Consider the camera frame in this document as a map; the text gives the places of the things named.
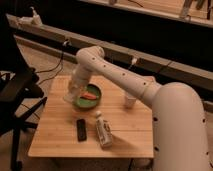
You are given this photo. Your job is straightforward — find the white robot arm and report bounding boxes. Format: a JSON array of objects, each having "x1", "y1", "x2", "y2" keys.
[{"x1": 69, "y1": 46, "x2": 211, "y2": 171}]

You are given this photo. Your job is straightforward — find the white ceramic cup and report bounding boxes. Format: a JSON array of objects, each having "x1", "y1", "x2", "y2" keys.
[{"x1": 124, "y1": 93, "x2": 136, "y2": 108}]

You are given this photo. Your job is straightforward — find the orange carrot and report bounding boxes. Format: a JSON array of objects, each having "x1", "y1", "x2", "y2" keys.
[{"x1": 81, "y1": 92, "x2": 97, "y2": 100}]

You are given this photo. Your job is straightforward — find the green plate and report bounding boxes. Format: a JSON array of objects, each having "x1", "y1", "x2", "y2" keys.
[{"x1": 73, "y1": 84, "x2": 102, "y2": 109}]

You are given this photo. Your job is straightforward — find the black rectangular remote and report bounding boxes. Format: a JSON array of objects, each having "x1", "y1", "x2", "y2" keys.
[{"x1": 76, "y1": 119, "x2": 87, "y2": 141}]

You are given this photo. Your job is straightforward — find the black office chair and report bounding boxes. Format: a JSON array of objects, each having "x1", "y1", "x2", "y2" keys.
[{"x1": 0, "y1": 15, "x2": 47, "y2": 171}]

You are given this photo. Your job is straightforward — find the wooden table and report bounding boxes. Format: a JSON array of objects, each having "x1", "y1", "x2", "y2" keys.
[{"x1": 29, "y1": 76, "x2": 153, "y2": 158}]

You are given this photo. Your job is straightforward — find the white spray bottle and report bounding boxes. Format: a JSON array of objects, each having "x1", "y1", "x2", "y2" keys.
[{"x1": 30, "y1": 6, "x2": 43, "y2": 26}]

